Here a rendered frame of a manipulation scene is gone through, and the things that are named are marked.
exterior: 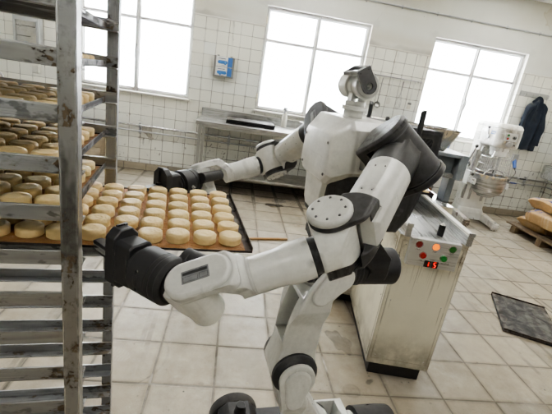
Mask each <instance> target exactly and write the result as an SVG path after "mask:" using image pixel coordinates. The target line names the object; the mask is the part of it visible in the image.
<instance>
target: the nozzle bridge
mask: <svg viewBox="0 0 552 414"><path fill-rule="evenodd" d="M437 158H438V159H441V160H442V161H443V163H444V164H445V166H446V169H445V172H444V174H443V175H442V180H441V183H440V186H439V191H438V194H437V196H436V198H438V199H439V200H440V201H442V202H444V203H448V202H449V197H450V195H451V192H452V189H453V184H454V182H455V180H456V181H462V180H463V177H464V174H465V171H466V168H467V164H468V161H469V158H470V157H469V156H466V155H465V154H461V153H459V152H457V151H455V150H452V149H446V150H445V151H441V150H439V153H438V156H437Z"/></svg>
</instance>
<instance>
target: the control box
mask: <svg viewBox="0 0 552 414"><path fill-rule="evenodd" d="M418 242H423V246H422V247H417V246H416V244H417V243H418ZM435 244H438V245H439V249H438V250H437V251H435V250H434V249H433V245H435ZM451 247H456V249H457V250H456V252H454V253H451V252H450V251H449V250H450V248H451ZM461 249H462V245H461V244H460V243H456V242H450V241H441V240H436V239H431V238H426V237H417V236H412V235H411V236H410V240H409V243H408V246H407V251H406V255H405V257H404V263H405V264H408V265H417V266H422V267H426V262H427V261H429V262H430V263H429V262H427V264H428V263H429V266H428V267H427V268H432V269H442V270H447V271H452V272H454V270H455V267H456V264H457V262H458V257H459V255H460V252H461ZM422 252H424V253H426V258H425V259H422V258H421V257H420V253H422ZM442 256H446V257H447V261H446V262H442V261H441V260H440V258H441V257H442ZM433 263H436V264H437V265H436V267H435V265H434V267H435V268H433V267H432V266H433Z"/></svg>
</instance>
